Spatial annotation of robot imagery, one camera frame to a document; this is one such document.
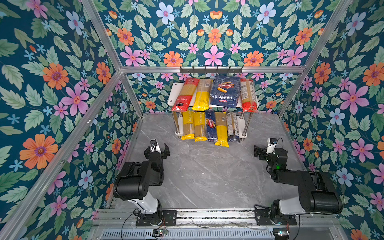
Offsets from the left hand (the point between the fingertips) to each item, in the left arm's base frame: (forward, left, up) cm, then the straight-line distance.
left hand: (157, 141), depth 90 cm
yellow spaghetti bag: (+6, -28, +26) cm, 38 cm away
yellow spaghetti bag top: (+12, -19, -1) cm, 22 cm away
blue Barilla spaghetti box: (+12, -34, -1) cm, 36 cm away
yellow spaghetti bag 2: (+10, -27, -1) cm, 29 cm away
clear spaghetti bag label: (+6, -49, -3) cm, 49 cm away
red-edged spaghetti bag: (+9, -53, +26) cm, 59 cm away
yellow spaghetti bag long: (+8, -41, -2) cm, 42 cm away
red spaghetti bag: (+7, -18, +26) cm, 32 cm away
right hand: (-5, -65, -3) cm, 66 cm away
